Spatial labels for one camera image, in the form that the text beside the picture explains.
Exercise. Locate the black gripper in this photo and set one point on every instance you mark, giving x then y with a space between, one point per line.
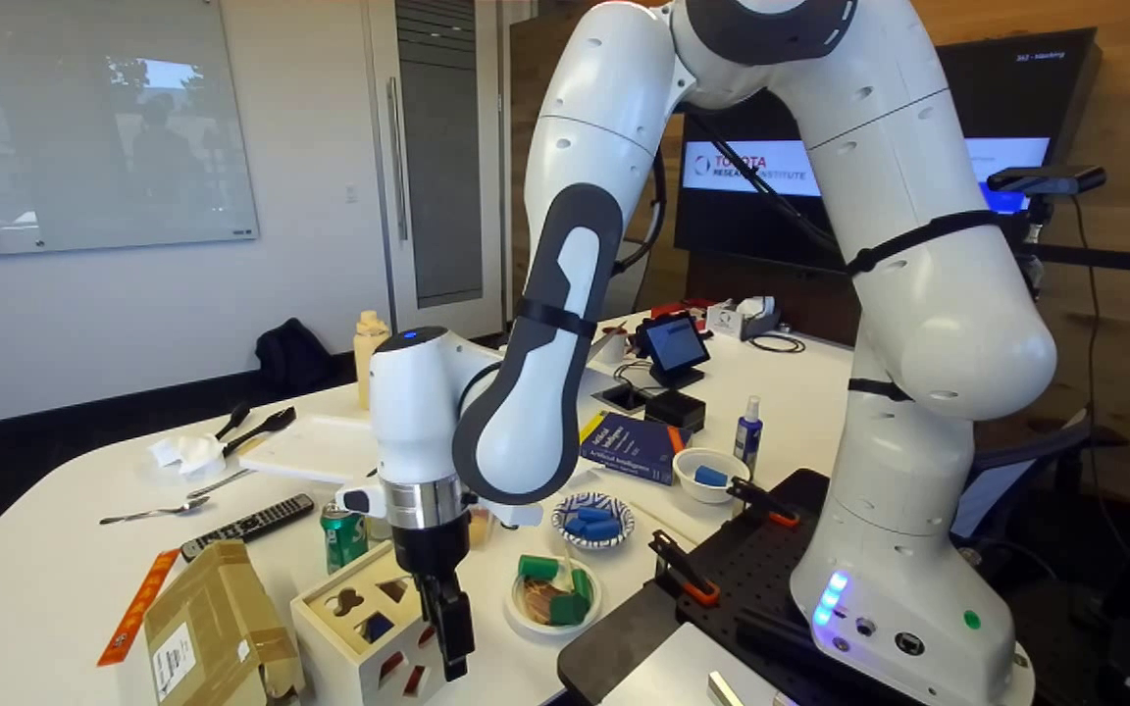
427 554

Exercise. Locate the wooden shape sorter box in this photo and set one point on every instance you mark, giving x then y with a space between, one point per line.
354 631

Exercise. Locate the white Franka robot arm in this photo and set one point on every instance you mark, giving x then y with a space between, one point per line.
882 325

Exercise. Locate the brown cardboard box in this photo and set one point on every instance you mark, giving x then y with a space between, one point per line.
219 631

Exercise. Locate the black box device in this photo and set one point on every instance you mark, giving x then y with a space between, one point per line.
677 408

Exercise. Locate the white plate with green blocks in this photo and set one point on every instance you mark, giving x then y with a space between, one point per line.
551 588

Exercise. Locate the green can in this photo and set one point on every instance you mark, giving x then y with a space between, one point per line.
344 537

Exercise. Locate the patterned bowl with blue blocks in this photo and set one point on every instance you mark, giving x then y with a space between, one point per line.
594 520

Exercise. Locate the black remote control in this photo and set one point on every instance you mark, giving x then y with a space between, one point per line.
248 525

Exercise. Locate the black clamp orange tip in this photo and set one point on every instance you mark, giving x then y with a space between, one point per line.
686 571
762 503

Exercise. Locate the blue book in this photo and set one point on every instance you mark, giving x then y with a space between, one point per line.
631 447

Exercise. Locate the beige bottle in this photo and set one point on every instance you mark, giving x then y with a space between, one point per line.
367 357

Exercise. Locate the white bowl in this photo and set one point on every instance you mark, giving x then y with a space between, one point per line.
708 474

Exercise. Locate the blue block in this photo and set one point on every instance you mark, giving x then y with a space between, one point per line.
708 474

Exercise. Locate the orange ruler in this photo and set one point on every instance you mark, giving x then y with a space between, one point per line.
138 610

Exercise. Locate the white crumpled tissue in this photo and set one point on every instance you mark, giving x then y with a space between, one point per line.
184 453

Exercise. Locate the black tablet screen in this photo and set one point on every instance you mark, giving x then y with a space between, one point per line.
674 346

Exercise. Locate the white door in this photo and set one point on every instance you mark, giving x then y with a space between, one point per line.
441 159

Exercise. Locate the blue grey chair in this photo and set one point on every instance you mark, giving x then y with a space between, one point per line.
1019 474

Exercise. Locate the whiteboard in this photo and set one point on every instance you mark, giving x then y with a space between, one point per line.
80 117

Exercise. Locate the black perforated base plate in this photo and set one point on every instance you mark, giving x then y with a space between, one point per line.
708 602

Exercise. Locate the black camera on stand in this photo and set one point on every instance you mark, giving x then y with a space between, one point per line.
1051 181

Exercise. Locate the wall monitor screen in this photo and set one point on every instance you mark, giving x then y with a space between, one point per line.
1023 92

